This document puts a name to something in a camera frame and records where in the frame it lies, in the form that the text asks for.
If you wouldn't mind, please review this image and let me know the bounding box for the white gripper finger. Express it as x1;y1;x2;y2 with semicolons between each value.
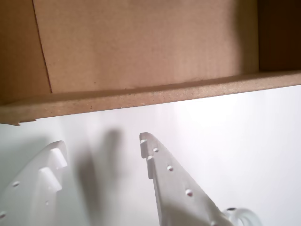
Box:
139;132;236;226
0;140;69;226

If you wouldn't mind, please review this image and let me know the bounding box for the brown cardboard box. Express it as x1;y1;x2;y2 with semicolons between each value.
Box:
0;0;301;127

